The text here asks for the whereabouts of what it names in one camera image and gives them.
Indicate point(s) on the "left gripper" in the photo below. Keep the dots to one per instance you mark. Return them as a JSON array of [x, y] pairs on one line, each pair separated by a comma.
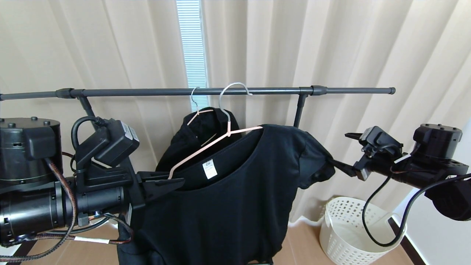
[[103, 202]]

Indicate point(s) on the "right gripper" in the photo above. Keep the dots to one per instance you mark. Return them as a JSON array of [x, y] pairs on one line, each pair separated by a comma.
[[382, 167]]

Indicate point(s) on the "black shorts with white stripes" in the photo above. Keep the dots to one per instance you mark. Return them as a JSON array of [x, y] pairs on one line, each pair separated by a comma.
[[191, 143]]

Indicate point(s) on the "black t-shirt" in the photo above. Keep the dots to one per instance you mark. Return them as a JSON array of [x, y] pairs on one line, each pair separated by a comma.
[[228, 213]]

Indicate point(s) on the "pink clothes hanger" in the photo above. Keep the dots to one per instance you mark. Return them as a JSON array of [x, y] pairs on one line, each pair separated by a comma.
[[206, 110], [229, 129]]

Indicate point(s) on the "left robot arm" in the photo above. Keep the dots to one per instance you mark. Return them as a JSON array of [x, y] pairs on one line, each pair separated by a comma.
[[29, 209]]

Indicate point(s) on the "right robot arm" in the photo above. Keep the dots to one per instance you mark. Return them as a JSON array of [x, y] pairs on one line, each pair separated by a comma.
[[438, 141]]

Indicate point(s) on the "white laundry basket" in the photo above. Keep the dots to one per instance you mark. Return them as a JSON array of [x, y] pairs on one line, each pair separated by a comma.
[[349, 235]]

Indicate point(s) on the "black clothes rack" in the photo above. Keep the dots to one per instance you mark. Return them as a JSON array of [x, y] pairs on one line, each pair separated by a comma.
[[147, 91]]

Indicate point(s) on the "beige curtain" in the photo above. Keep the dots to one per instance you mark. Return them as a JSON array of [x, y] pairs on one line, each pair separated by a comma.
[[92, 44], [331, 44]]

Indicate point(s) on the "window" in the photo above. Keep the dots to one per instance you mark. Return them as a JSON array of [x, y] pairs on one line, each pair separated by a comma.
[[191, 44]]

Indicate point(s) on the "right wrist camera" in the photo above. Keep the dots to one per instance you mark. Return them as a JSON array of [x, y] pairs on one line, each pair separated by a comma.
[[379, 140]]

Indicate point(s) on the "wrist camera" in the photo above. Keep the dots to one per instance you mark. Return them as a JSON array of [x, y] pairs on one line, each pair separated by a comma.
[[379, 140], [114, 143]]

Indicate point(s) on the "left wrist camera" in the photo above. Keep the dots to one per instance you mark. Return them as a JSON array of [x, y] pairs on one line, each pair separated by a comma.
[[114, 143]]

